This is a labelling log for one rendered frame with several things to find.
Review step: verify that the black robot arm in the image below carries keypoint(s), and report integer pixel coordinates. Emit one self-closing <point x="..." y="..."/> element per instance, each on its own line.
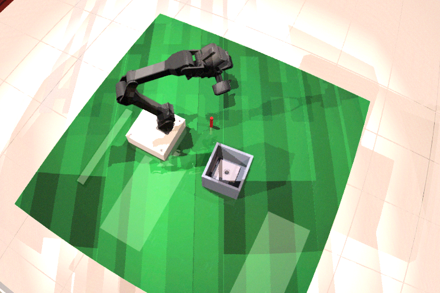
<point x="178" y="64"/>

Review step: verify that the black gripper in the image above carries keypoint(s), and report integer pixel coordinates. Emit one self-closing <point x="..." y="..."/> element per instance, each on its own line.
<point x="221" y="86"/>

